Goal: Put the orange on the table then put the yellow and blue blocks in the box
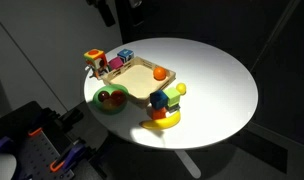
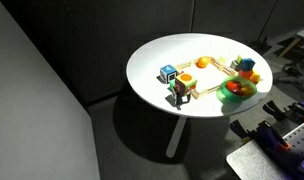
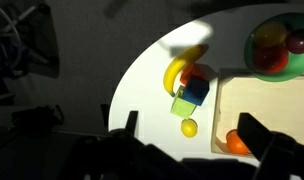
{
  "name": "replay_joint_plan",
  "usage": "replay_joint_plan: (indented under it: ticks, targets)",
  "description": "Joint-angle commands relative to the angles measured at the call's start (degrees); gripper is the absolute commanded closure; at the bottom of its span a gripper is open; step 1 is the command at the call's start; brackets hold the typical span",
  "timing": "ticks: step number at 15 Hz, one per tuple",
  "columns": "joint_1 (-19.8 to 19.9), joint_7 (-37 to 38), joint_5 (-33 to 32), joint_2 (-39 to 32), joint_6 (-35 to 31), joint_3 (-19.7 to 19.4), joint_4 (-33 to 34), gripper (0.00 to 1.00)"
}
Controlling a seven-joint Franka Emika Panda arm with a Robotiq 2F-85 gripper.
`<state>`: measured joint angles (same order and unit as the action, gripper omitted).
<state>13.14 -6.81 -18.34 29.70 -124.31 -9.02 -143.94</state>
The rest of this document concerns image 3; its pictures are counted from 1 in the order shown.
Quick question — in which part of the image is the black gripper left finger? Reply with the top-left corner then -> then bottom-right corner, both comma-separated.
125,111 -> 139,135

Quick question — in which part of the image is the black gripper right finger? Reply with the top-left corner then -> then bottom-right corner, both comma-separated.
237,113 -> 278,160

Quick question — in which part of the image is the orange fruit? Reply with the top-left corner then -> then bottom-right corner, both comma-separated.
226,129 -> 250,155

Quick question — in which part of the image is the yellow-green cube block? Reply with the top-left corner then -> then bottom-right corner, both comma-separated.
171,86 -> 196,119

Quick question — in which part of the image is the blue cube block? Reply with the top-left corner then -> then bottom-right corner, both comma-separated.
182,76 -> 210,106

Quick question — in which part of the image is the red apple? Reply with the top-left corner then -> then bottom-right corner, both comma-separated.
252,44 -> 289,74

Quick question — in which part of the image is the green bowl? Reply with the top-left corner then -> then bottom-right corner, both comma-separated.
244,13 -> 304,82

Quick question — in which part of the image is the orange cube block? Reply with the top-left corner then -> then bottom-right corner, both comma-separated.
180,63 -> 205,85

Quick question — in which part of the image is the yellow banana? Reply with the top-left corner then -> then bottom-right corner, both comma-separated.
163,44 -> 208,97

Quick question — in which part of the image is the yellow round fruit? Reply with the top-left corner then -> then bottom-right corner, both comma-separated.
253,21 -> 288,48

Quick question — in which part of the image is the dark purple plum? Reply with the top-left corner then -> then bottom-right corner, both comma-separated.
285,29 -> 304,54

